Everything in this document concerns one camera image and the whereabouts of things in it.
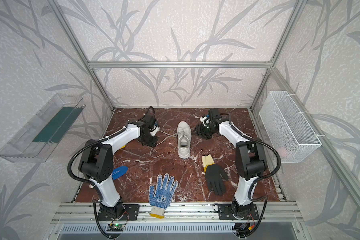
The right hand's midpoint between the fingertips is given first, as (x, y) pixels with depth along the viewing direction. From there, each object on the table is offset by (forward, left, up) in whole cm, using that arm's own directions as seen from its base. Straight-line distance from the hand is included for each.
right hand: (195, 129), depth 92 cm
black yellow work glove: (-24, -11, -12) cm, 30 cm away
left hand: (-3, +26, -5) cm, 27 cm away
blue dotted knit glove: (-37, +18, -11) cm, 43 cm away
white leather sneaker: (-3, +7, -2) cm, 8 cm away
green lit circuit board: (-49, +40, -13) cm, 64 cm away
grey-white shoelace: (+2, +9, -5) cm, 10 cm away
